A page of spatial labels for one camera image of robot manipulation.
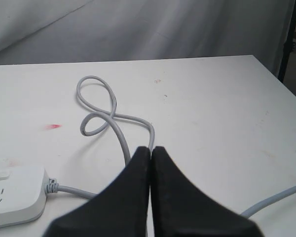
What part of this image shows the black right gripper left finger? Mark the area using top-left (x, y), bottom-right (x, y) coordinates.
top-left (44, 147), bottom-right (150, 237)

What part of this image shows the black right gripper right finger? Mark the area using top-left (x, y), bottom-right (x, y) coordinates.
top-left (150, 146), bottom-right (261, 237)

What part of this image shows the white power strip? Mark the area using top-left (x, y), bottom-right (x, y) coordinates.
top-left (0, 165), bottom-right (49, 228)

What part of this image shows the black metal stand pole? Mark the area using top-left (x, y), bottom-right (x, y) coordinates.
top-left (277, 0), bottom-right (296, 83)

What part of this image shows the grey backdrop cloth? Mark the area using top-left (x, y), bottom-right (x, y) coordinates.
top-left (0, 0), bottom-right (294, 74)

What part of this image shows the grey power cable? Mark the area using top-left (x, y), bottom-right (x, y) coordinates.
top-left (45, 75), bottom-right (296, 219)

